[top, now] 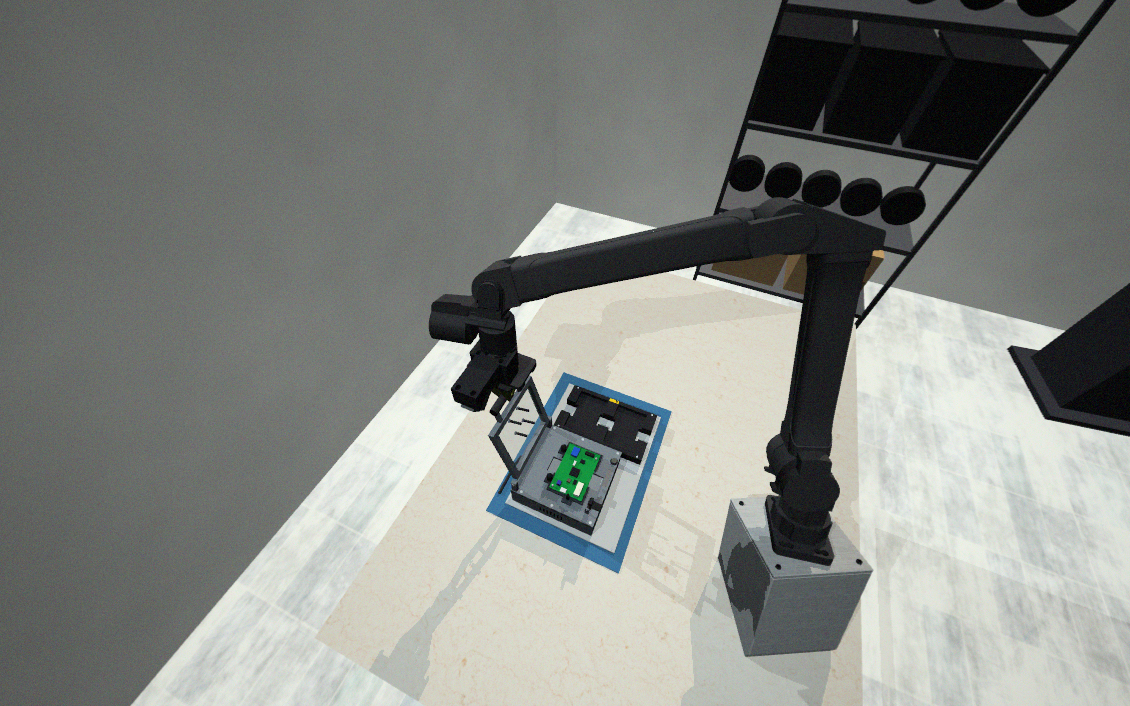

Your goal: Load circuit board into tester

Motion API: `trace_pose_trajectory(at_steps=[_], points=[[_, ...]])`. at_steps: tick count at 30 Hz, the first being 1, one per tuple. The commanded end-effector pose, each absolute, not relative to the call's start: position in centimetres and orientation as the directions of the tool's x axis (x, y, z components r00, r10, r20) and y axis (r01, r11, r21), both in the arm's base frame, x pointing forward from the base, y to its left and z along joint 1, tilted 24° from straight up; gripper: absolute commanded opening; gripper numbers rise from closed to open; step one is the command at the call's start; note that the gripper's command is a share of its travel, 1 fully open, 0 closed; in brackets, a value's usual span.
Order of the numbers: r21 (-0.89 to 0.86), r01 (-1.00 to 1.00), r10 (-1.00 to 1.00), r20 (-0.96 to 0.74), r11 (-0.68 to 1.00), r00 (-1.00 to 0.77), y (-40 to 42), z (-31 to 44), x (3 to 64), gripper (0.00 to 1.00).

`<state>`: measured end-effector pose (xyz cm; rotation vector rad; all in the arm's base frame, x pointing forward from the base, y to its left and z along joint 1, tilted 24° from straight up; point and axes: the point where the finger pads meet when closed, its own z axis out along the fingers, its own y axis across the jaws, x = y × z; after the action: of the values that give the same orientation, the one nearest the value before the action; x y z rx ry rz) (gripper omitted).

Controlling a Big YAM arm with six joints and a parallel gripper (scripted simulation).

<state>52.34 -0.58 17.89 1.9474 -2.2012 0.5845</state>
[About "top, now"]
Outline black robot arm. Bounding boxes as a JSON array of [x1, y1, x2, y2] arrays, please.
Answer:
[[429, 197, 886, 566]]

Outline green circuit board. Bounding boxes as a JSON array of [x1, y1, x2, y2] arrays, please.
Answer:
[[549, 443, 601, 502]]

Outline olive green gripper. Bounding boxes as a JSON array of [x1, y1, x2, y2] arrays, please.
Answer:
[[481, 343, 536, 402]]

